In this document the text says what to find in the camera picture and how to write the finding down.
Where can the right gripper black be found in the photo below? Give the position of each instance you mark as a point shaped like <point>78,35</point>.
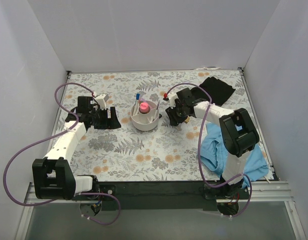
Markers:
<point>176,114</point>

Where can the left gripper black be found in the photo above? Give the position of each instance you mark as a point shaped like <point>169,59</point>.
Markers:
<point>100,119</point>

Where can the white round divided organizer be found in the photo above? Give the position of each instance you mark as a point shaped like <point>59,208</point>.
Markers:
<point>145,122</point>

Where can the pink pack of pens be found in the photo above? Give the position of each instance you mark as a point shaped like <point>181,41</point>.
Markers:
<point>144,108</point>

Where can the blue capped white marker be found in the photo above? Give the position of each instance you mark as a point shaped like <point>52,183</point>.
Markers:
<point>137,103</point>

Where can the thin purple gel pen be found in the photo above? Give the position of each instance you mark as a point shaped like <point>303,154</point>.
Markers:
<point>156,110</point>

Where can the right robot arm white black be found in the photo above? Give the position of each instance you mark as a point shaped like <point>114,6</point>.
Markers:
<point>237,129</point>

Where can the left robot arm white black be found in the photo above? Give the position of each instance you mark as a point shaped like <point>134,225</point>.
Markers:
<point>52,174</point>

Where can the floral table mat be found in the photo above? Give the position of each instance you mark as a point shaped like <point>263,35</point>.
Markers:
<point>128,154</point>

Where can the black folded cloth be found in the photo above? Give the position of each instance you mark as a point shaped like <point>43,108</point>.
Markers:
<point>217,89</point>

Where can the light blue shorts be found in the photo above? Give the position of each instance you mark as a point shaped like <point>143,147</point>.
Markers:
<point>214,155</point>

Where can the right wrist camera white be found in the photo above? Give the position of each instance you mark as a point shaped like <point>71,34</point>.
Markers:
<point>171,98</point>

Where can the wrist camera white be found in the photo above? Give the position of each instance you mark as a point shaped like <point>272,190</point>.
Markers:
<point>171,98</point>
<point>101,100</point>

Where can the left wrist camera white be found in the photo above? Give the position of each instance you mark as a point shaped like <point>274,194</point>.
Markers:
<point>101,100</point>

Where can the aluminium frame rail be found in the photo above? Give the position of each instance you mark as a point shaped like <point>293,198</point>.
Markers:
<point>268,212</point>

